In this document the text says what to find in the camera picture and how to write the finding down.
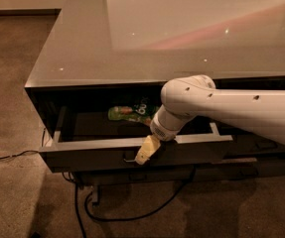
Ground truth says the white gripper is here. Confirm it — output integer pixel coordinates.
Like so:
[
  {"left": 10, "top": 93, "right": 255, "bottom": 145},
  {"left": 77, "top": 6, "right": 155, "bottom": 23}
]
[{"left": 135, "top": 116, "right": 181, "bottom": 165}]

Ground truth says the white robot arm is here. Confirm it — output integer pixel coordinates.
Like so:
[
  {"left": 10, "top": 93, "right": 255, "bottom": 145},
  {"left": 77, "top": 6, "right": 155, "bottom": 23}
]
[{"left": 135, "top": 75, "right": 285, "bottom": 165}]

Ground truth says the dark cabinet with glossy top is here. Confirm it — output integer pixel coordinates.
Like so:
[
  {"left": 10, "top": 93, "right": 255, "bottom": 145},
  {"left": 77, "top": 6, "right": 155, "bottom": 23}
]
[{"left": 25, "top": 0, "right": 285, "bottom": 172}]

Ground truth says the green snack bag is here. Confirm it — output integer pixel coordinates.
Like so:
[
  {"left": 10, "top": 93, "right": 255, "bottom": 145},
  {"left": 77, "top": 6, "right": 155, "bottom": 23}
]
[{"left": 107, "top": 97, "right": 159, "bottom": 126}]

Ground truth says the thick black floor cable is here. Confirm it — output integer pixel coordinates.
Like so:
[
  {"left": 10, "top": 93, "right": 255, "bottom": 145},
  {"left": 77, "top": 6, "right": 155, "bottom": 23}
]
[{"left": 73, "top": 166, "right": 198, "bottom": 238}]

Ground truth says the thin black floor cable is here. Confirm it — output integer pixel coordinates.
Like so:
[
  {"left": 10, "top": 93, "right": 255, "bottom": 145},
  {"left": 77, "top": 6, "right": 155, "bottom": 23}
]
[{"left": 0, "top": 127, "right": 47, "bottom": 172}]

